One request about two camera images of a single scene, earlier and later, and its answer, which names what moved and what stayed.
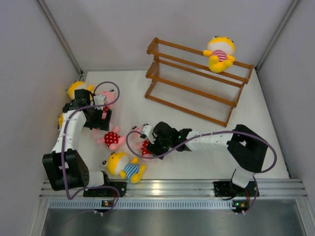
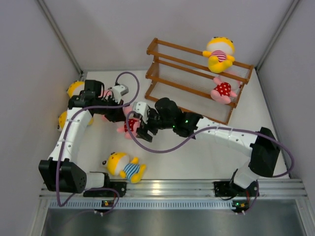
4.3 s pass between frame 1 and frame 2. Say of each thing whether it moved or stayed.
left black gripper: moved
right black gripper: moved
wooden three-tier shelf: stayed
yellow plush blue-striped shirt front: stayed
